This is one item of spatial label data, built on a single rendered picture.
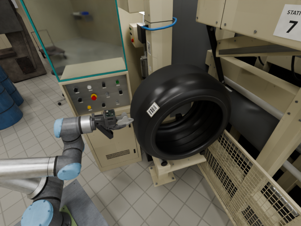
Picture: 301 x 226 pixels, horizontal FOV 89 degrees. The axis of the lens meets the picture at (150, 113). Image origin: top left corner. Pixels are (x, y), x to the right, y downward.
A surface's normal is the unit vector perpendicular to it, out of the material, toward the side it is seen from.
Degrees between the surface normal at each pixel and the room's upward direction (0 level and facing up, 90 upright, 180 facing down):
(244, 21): 90
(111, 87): 90
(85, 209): 0
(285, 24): 90
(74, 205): 0
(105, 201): 0
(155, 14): 90
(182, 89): 44
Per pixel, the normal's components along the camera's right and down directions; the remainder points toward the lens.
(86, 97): 0.27, 0.58
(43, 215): 0.00, -0.72
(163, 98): -0.23, 0.00
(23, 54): 0.63, 0.46
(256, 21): -0.96, 0.22
